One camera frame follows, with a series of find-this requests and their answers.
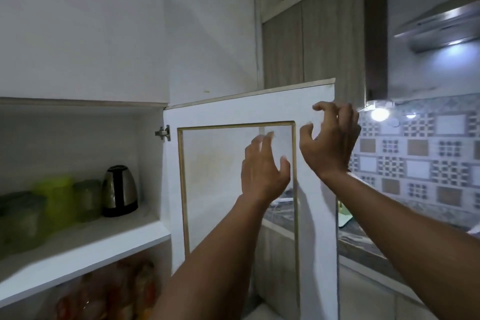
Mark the person's right hand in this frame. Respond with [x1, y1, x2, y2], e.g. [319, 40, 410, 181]
[299, 101, 362, 181]

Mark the person's left hand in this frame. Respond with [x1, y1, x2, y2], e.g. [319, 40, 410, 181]
[241, 131, 292, 206]

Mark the person's left forearm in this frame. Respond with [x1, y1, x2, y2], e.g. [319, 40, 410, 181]
[149, 193, 279, 320]

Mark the person's right forearm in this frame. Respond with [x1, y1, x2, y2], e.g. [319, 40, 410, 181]
[319, 170, 480, 320]

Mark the round under-cabinet lamp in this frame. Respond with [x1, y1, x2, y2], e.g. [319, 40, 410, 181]
[365, 100, 395, 123]

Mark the white glass-panel cabinet door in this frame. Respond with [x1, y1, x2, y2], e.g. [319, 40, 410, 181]
[163, 78, 340, 320]

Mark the green item on counter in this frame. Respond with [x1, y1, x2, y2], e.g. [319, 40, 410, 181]
[337, 201, 353, 227]

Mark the dark stone kitchen counter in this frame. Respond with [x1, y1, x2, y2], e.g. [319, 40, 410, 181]
[262, 188, 480, 296]

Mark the steel range hood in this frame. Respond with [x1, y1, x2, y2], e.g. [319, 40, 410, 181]
[392, 0, 480, 54]

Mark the steel electric kettle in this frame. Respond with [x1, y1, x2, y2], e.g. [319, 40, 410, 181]
[101, 165, 139, 218]

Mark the glass jar with green lid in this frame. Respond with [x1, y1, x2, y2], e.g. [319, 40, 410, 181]
[73, 179, 103, 223]

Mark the white shelf cabinet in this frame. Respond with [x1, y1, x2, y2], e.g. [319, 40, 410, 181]
[0, 97, 174, 320]

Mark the pile of colourful food packets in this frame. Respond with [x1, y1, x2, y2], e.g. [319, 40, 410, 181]
[55, 258, 160, 320]

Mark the bright green plastic container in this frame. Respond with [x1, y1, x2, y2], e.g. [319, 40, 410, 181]
[34, 176, 77, 232]

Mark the dark green plastic container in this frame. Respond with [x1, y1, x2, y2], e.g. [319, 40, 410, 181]
[0, 191, 49, 255]

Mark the wooden wall cabinet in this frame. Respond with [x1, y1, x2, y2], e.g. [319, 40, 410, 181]
[261, 0, 389, 107]

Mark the white wall conduit pipe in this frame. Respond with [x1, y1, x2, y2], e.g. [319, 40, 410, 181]
[246, 0, 265, 90]

